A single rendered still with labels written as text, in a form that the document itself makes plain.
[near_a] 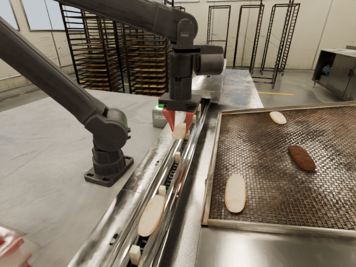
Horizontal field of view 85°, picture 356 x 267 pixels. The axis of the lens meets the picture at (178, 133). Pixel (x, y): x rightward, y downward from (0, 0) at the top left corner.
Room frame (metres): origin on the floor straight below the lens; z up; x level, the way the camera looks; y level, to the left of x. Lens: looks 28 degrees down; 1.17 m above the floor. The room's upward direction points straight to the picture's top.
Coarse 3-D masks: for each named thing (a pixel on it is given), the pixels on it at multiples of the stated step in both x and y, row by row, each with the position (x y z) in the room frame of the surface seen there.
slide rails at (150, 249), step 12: (204, 108) 0.87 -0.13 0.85; (192, 132) 0.62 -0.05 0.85; (180, 144) 0.54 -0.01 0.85; (192, 144) 0.54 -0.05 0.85; (168, 156) 0.47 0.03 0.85; (168, 168) 0.41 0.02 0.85; (180, 168) 0.41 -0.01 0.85; (156, 180) 0.37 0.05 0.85; (156, 192) 0.33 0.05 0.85; (168, 192) 0.33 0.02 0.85; (144, 204) 0.29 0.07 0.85; (168, 204) 0.29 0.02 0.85; (132, 228) 0.24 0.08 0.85; (156, 228) 0.24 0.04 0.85; (132, 240) 0.21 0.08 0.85; (156, 240) 0.21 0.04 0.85; (120, 252) 0.19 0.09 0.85; (144, 252) 0.19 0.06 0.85; (120, 264) 0.17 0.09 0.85; (144, 264) 0.17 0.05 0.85
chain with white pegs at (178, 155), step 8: (200, 104) 0.86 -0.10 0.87; (192, 120) 0.73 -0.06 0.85; (192, 128) 0.67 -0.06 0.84; (184, 144) 0.56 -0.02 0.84; (176, 152) 0.46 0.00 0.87; (176, 160) 0.45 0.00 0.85; (176, 168) 0.43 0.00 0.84; (168, 176) 0.39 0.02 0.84; (168, 184) 0.37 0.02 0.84; (160, 192) 0.32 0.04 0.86; (144, 240) 0.22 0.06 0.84; (136, 248) 0.19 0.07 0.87; (144, 248) 0.21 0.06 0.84; (136, 256) 0.18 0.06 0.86; (136, 264) 0.18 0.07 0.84
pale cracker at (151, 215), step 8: (152, 200) 0.30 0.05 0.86; (160, 200) 0.30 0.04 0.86; (152, 208) 0.27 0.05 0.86; (160, 208) 0.28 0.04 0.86; (144, 216) 0.26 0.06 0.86; (152, 216) 0.26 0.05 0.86; (160, 216) 0.26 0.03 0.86; (144, 224) 0.24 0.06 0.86; (152, 224) 0.24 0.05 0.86; (144, 232) 0.22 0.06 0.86; (152, 232) 0.23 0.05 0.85
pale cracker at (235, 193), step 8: (232, 176) 0.32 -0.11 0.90; (240, 176) 0.31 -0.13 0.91; (232, 184) 0.29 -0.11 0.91; (240, 184) 0.29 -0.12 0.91; (232, 192) 0.27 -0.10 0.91; (240, 192) 0.27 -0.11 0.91; (232, 200) 0.25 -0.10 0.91; (240, 200) 0.25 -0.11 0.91; (232, 208) 0.24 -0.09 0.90; (240, 208) 0.24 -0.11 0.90
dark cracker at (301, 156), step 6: (288, 150) 0.39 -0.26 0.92; (294, 150) 0.38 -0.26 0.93; (300, 150) 0.37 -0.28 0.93; (294, 156) 0.36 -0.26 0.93; (300, 156) 0.35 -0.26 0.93; (306, 156) 0.35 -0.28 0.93; (300, 162) 0.33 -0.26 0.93; (306, 162) 0.33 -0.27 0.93; (312, 162) 0.33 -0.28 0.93; (306, 168) 0.32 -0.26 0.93; (312, 168) 0.31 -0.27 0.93
